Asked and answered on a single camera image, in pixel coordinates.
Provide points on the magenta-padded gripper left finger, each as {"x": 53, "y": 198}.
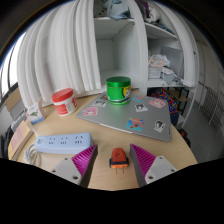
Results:
{"x": 68, "y": 170}

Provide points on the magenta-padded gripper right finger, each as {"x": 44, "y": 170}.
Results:
{"x": 160, "y": 168}

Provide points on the light blue power strip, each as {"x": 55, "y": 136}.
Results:
{"x": 63, "y": 142}

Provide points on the yellow paperback book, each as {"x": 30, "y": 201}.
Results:
{"x": 20, "y": 138}

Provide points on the small white printed carton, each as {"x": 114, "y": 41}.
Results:
{"x": 35, "y": 113}

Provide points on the white jar with red lid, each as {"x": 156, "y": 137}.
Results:
{"x": 65, "y": 103}

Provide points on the black bag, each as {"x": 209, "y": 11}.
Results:
{"x": 6, "y": 143}

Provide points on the silver laptop with stickers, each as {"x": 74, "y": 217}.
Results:
{"x": 116, "y": 115}

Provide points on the white radiator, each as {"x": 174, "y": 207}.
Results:
{"x": 18, "y": 121}

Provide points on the colourful patterned cloth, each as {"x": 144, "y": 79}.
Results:
{"x": 168, "y": 98}

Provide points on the green round tin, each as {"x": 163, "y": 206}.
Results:
{"x": 118, "y": 91}

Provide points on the brown cardboard box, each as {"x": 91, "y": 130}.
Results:
{"x": 13, "y": 100}

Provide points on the black-framed window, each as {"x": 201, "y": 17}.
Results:
{"x": 8, "y": 73}

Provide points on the white curtain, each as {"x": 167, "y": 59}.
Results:
{"x": 56, "y": 53}

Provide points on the white shelf unit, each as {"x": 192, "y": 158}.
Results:
{"x": 133, "y": 43}

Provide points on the black metal frame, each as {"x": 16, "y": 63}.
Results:
{"x": 185, "y": 100}

